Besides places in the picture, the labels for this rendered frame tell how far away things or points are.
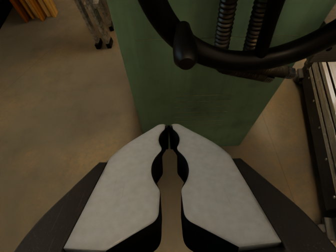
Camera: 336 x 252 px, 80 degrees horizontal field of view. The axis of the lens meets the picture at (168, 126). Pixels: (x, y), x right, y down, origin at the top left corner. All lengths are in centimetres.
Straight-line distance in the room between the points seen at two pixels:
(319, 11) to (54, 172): 105
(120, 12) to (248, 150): 80
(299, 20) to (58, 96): 113
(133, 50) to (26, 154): 82
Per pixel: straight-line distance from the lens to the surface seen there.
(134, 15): 46
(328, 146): 100
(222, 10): 33
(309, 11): 54
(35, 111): 130
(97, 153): 102
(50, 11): 190
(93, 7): 137
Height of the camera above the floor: 88
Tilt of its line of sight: 60 degrees down
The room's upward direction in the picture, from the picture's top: 2 degrees counter-clockwise
